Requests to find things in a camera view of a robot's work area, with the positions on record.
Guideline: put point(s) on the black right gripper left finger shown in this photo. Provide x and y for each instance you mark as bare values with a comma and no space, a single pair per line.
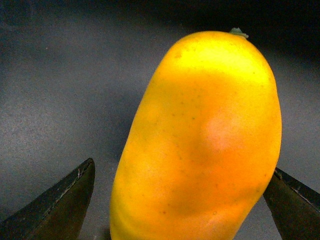
56,214

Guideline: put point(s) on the yellow mango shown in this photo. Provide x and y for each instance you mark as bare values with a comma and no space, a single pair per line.
203,145

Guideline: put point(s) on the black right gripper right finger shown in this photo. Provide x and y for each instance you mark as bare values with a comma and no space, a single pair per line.
295,207

